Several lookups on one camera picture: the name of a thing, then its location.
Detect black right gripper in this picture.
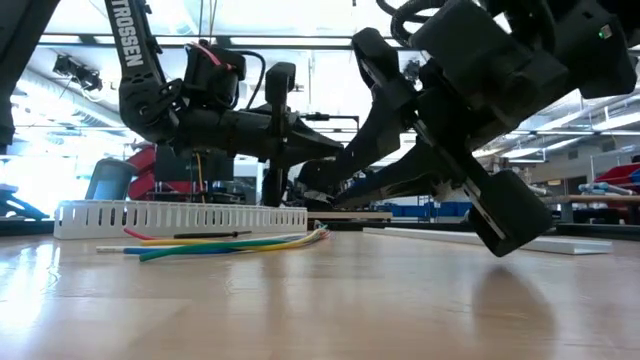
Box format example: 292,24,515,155
299,27,569,259

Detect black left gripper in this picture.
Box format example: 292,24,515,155
214,62,344,207

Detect black zip tie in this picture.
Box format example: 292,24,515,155
173,230,252,240

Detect bundle of coloured cables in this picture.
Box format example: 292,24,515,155
139,227,326,263

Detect blue cable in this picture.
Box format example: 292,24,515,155
123,246,241,255

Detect shelf with blue bins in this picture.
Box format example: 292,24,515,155
374,198,476,222

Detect black monitor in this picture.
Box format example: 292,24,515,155
154,144,236,201

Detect red cabinet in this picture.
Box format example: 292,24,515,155
124,143,194,201

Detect wooden workbench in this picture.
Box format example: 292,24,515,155
539,193,640,225

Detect grey padded roll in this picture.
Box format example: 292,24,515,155
578,180,632,197

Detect red storage bins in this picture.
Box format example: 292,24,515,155
593,162,640,187

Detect black ceiling device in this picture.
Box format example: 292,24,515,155
52,53,105,94

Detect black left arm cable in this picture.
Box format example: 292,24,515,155
232,48,267,110

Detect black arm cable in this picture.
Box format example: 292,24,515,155
232,48,267,110
377,0,436,49

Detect white flat duct cover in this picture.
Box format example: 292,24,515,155
363,227,614,256

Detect red strap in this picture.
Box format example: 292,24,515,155
188,42,236,71

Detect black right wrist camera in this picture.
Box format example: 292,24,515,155
409,0,504,84

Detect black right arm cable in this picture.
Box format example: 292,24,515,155
377,0,436,49

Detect white slotted cable duct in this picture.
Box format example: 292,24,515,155
53,199,309,240

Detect black aluminium table frame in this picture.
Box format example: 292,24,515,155
0,217,640,240

